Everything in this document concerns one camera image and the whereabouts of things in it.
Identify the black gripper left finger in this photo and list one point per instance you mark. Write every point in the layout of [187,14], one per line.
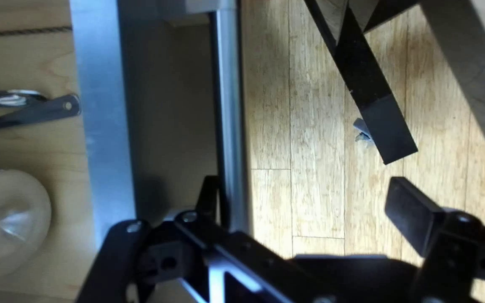
[169,258]

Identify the black slanted stand leg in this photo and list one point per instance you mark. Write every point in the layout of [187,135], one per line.
[374,101]

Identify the small blue floor scrap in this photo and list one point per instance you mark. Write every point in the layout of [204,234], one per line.
[362,133]

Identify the metal measuring spoon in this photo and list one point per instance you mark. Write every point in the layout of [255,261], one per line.
[12,99]

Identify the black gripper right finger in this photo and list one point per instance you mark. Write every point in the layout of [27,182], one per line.
[421,224]

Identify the grey slab panel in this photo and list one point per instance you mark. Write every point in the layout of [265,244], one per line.
[479,67]

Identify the white round plastic item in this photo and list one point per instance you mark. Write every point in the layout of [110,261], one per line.
[7,224]

